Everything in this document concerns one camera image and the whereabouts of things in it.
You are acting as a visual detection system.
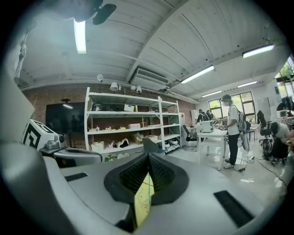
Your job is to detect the yellow star stick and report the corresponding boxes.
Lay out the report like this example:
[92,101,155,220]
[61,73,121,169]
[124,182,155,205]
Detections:
[134,174,153,229]

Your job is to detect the ceiling air conditioner unit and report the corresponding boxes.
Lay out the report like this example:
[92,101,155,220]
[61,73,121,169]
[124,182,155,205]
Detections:
[128,66,170,91]

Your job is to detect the person's torso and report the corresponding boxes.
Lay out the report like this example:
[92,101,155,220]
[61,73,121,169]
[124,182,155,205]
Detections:
[3,18,36,147]

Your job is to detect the black framed window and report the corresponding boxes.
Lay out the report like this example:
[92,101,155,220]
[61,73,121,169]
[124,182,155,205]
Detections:
[208,91,255,120]

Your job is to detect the white table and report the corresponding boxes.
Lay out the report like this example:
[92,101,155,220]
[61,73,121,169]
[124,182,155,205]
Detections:
[197,128,228,171]

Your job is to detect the grey chair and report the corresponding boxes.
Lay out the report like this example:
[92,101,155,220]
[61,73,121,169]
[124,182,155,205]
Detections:
[142,137,166,155]

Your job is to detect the black floor cable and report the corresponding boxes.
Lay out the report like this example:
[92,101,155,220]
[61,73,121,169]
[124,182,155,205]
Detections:
[234,156,289,187]

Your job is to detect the whiteboard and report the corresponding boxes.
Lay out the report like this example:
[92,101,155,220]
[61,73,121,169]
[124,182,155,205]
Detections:
[257,97,271,115]

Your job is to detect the white plastic bin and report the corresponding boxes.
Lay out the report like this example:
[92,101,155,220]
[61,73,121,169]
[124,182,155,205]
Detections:
[91,141,105,152]

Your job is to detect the black office chair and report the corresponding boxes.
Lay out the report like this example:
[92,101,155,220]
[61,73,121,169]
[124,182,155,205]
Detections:
[256,110,273,143]
[182,124,198,148]

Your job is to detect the black head-worn camera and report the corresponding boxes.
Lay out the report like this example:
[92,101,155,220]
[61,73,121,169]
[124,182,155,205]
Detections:
[92,3,117,25]

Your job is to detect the black wall screen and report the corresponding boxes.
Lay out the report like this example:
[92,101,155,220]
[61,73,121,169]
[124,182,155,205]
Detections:
[45,102,86,135]

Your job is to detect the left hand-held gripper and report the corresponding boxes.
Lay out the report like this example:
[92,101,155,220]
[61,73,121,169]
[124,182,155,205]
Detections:
[22,118,103,168]

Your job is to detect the white metal shelf rack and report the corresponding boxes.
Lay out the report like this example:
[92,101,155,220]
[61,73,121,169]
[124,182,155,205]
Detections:
[84,87,182,157]

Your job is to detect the person's head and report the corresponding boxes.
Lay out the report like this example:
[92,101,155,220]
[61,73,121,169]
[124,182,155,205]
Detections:
[45,0,104,23]

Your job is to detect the ceiling tube light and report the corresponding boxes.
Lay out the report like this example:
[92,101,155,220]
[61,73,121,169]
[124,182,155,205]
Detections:
[242,44,276,59]
[73,18,87,55]
[181,65,215,84]
[202,90,223,98]
[237,80,258,89]

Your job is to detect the white desktop machine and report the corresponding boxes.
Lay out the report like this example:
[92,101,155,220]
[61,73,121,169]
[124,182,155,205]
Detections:
[200,121,215,133]

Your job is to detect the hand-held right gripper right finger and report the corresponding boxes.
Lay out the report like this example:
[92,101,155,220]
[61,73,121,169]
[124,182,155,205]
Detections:
[137,152,265,235]

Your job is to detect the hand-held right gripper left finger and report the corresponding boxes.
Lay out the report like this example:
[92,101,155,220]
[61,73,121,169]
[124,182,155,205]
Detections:
[60,151,150,232]

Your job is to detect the white refrigerator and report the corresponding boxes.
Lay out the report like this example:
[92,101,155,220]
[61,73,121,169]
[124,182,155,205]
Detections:
[178,112,187,147]

